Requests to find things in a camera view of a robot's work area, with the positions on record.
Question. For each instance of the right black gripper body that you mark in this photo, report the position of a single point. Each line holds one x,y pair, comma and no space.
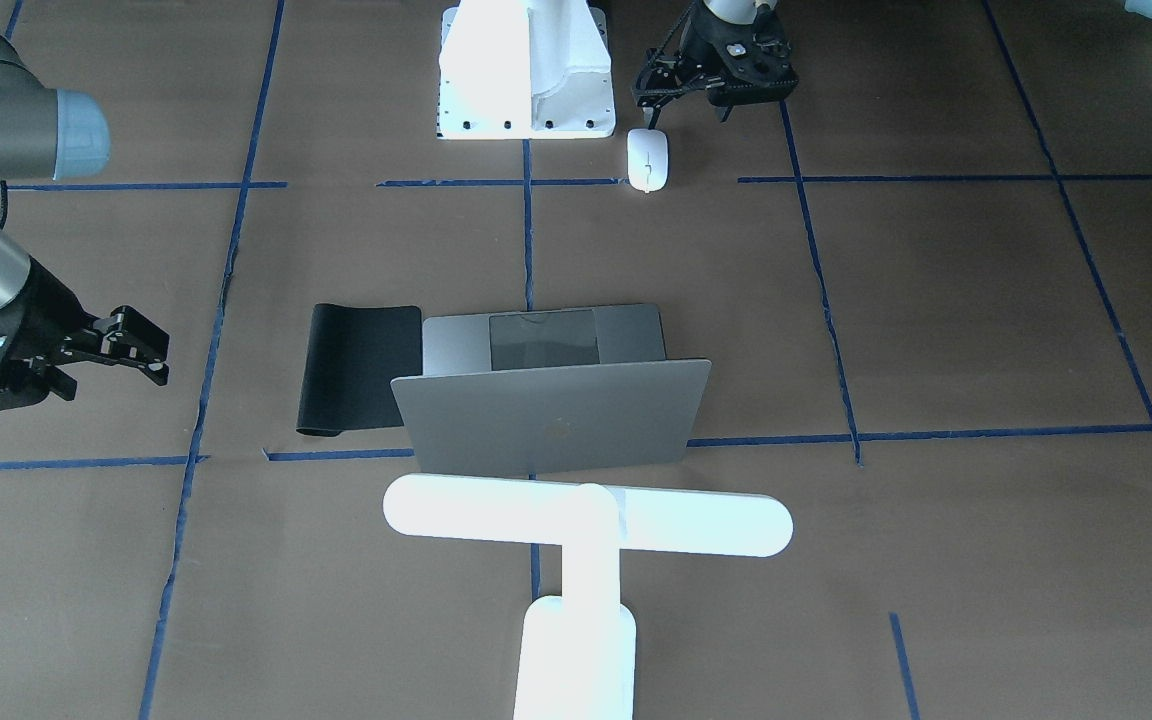
39,312

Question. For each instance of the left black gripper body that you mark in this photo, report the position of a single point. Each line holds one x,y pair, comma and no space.
704,47

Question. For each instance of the white wireless mouse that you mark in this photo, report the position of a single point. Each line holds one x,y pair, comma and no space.
647,153

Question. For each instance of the dark grey mouse pad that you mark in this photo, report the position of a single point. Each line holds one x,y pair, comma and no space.
352,356

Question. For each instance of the grey laptop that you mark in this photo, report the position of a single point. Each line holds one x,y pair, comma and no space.
514,394

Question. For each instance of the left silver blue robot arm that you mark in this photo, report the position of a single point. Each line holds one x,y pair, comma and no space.
672,41

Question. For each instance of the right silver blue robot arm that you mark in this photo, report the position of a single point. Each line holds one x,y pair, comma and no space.
56,133

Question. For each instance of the white desk lamp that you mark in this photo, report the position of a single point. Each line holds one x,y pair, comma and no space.
577,655

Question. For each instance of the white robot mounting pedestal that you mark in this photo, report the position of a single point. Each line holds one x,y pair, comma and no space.
516,70

